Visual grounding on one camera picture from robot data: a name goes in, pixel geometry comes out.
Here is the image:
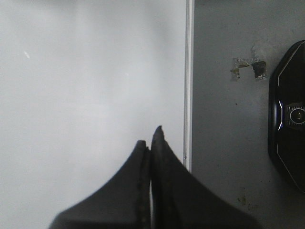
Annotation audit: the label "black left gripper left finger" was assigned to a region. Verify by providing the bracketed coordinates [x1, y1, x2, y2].
[50, 140, 151, 229]

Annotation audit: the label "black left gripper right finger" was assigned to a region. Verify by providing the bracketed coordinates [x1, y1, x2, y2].
[151, 126, 261, 229]

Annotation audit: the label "black octagonal device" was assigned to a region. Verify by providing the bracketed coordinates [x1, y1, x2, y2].
[268, 40, 305, 193]

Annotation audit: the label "torn clear tape pieces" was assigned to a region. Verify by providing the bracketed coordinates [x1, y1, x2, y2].
[230, 44, 268, 82]

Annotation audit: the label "white whiteboard with aluminium frame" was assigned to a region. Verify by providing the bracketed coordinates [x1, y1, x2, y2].
[0, 0, 187, 229]

